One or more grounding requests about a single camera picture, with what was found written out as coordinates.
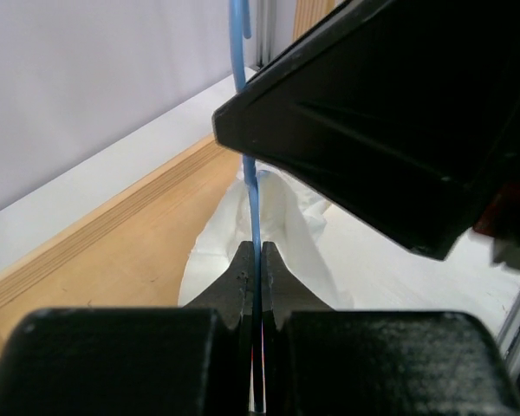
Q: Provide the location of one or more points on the left aluminium frame post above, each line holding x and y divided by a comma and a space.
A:
264, 20

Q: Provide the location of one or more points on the blue wire hanger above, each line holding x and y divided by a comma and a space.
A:
240, 29

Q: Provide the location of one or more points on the white skirt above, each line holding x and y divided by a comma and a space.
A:
291, 217

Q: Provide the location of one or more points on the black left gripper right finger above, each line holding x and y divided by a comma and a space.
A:
321, 361

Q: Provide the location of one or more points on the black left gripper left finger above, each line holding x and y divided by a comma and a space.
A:
194, 360

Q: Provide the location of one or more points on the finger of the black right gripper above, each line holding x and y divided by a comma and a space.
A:
404, 113

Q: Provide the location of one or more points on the wooden clothes rack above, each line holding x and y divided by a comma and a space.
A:
150, 220

